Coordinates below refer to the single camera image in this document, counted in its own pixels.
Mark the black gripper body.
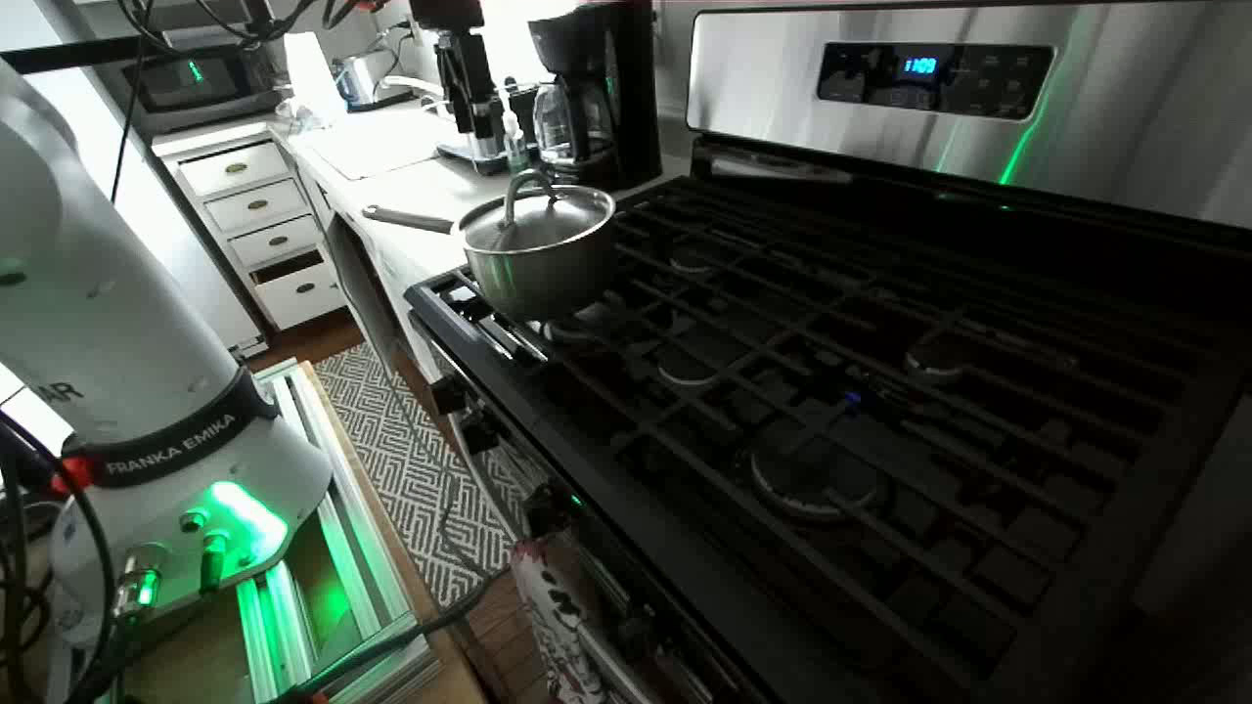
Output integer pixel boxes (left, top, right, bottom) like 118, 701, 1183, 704
433, 26, 499, 112

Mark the stainless steel pot lid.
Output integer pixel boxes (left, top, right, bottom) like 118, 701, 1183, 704
454, 163, 619, 259

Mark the stainless steel saucepan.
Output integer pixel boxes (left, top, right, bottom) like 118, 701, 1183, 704
358, 180, 621, 326

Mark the stainless steel gas stove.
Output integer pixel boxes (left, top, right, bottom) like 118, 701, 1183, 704
404, 0, 1252, 704

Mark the white cutting board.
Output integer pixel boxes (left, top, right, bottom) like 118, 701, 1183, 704
301, 108, 443, 184

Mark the black coffee maker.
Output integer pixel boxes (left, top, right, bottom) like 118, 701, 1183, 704
523, 0, 666, 194

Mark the white drawer cabinet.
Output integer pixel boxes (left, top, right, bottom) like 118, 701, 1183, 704
154, 121, 349, 336

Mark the grey patterned floor rug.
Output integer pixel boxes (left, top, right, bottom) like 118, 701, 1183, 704
308, 339, 550, 614

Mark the patterned dish towel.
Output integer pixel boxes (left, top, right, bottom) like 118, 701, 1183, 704
507, 525, 661, 704

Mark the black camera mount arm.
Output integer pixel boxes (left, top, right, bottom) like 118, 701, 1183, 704
0, 35, 165, 78

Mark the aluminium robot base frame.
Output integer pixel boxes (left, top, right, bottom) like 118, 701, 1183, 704
231, 357, 443, 704

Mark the black floor cable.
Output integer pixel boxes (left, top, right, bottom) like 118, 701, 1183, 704
278, 569, 511, 704

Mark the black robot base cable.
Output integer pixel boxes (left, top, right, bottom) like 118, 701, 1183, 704
0, 414, 130, 704

